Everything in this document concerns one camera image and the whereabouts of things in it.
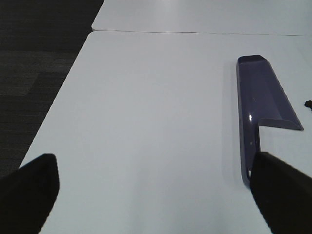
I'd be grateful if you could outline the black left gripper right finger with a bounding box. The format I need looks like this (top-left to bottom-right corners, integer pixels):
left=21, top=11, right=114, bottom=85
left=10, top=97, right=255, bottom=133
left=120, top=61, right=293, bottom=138
left=250, top=152, right=312, bottom=234

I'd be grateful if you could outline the purple plastic dustpan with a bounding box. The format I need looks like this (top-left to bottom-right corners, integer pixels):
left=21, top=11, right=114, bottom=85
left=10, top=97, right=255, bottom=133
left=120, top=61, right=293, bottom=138
left=236, top=55, right=304, bottom=188

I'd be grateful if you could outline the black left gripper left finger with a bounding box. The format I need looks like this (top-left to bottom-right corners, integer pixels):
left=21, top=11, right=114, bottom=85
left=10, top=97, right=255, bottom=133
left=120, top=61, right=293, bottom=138
left=0, top=154, right=60, bottom=234

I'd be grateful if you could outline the pile of coffee beans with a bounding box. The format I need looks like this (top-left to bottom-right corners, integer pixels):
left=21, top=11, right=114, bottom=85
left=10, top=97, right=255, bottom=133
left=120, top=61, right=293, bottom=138
left=304, top=100, right=312, bottom=108

